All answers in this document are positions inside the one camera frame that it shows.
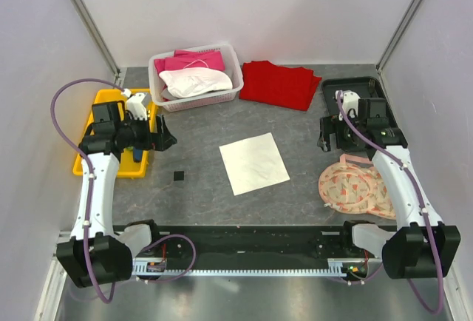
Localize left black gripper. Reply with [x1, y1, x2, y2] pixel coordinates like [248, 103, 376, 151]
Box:
[115, 112, 176, 152]

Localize black metal fork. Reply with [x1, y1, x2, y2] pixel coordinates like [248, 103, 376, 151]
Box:
[368, 78, 377, 98]

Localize white paper napkin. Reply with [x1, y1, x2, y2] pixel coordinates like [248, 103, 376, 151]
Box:
[219, 132, 290, 196]

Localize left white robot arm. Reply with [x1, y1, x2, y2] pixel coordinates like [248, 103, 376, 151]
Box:
[56, 96, 177, 288]

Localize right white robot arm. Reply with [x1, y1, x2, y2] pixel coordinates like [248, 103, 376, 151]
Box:
[318, 90, 460, 279]

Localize small black square marker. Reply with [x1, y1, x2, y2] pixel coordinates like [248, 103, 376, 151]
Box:
[173, 171, 185, 181]

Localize white cloth in basket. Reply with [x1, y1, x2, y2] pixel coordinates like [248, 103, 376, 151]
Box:
[159, 67, 233, 99]

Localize red folded cloth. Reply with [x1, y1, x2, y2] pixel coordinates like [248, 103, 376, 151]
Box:
[239, 61, 321, 111]

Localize black plastic tray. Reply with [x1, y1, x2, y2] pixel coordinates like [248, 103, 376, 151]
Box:
[321, 77, 394, 131]

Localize pink cloth in basket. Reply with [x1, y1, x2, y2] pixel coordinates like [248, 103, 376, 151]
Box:
[149, 50, 226, 75]

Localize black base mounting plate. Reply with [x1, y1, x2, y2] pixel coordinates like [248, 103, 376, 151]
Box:
[151, 225, 373, 271]

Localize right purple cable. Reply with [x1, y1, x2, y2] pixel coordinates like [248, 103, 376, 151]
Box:
[328, 91, 446, 315]

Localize purple cable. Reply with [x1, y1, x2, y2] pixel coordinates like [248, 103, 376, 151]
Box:
[328, 91, 446, 315]
[50, 77, 197, 305]

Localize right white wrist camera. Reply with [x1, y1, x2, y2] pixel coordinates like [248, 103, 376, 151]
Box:
[335, 90, 360, 118]

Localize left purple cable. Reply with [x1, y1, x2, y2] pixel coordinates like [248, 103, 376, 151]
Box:
[50, 77, 197, 305]

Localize grey slotted cable duct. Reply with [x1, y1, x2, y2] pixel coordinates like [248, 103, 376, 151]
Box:
[132, 257, 347, 278]

